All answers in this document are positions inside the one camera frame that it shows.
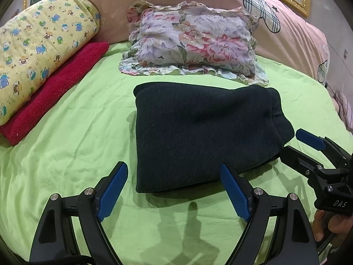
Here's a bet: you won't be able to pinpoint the red folded blanket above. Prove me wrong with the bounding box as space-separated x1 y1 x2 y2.
1 41 109 146

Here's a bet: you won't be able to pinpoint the black fleece pants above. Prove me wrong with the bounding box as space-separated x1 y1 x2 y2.
133 82 294 193

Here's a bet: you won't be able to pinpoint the person's right hand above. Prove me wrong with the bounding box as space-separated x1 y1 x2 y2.
312 209 352 246

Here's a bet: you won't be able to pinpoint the floral ruffled pillow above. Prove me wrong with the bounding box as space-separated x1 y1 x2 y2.
119 0 269 86

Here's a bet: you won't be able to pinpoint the pink plaid cloth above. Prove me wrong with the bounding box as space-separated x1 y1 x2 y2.
333 90 353 133

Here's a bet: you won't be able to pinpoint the green bed sheet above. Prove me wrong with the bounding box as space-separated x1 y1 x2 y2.
1 42 352 264

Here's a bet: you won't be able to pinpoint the pink headboard cover with bows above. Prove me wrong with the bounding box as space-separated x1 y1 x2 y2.
89 0 330 83

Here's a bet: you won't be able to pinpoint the yellow cartoon print quilt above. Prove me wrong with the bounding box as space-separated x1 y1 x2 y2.
1 0 100 125

